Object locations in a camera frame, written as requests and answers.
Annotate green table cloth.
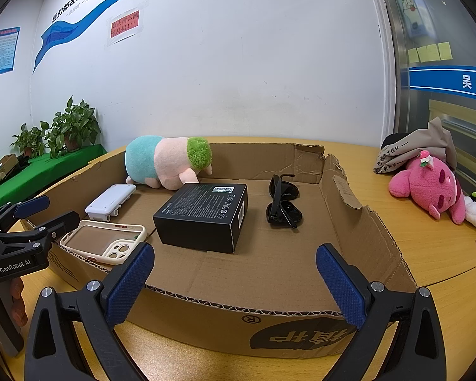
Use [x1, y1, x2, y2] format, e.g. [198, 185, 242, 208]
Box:
[0, 145, 109, 216]

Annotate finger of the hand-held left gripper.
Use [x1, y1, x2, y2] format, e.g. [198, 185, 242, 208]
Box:
[0, 211, 81, 251]
[0, 197, 51, 234]

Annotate grey and black printed cloth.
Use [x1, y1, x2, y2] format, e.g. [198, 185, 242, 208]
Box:
[375, 117, 459, 176]

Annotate white power bank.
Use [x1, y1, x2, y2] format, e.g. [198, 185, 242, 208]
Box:
[85, 184, 136, 222]

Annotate large cardboard box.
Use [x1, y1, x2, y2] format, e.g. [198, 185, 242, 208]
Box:
[18, 137, 418, 358]

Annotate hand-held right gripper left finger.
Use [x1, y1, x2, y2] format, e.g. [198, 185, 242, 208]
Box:
[23, 241, 156, 381]

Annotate magenta plush toy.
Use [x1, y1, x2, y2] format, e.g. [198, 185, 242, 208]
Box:
[389, 150, 467, 225]

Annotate small potted green plant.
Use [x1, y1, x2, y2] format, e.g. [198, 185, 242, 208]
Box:
[10, 123, 47, 159]

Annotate large potted green plant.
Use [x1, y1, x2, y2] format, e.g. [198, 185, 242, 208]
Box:
[43, 95, 102, 159]

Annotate red wall sign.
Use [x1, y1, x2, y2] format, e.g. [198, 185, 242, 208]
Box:
[109, 8, 144, 47]

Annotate black product box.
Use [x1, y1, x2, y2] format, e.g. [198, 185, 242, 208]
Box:
[153, 183, 248, 255]

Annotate blue window band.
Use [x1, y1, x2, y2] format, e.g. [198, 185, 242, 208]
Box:
[408, 64, 476, 101]

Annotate black sunglasses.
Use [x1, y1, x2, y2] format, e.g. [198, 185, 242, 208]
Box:
[266, 174, 304, 229]

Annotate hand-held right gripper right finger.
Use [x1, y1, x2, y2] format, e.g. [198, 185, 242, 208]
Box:
[316, 243, 447, 381]

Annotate blue wave wall decal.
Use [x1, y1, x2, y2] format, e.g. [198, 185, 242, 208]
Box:
[32, 0, 322, 74]

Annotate blue wall notice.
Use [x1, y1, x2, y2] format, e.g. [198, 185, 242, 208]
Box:
[0, 27, 21, 79]

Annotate small brown cardboard box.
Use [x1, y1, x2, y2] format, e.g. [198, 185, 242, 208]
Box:
[0, 154, 19, 193]

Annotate person's left hand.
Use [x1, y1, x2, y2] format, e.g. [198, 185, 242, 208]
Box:
[0, 276, 29, 336]

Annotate cartoon sheep poster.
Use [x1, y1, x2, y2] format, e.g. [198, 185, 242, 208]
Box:
[394, 0, 435, 41]

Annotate grey metal window frame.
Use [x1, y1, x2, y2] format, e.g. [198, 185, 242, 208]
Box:
[374, 0, 412, 148]

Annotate cream phone case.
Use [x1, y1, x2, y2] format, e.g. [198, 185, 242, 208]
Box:
[59, 219, 147, 266]

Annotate pink pig plush toy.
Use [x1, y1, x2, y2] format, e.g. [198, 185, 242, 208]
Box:
[125, 135, 214, 190]

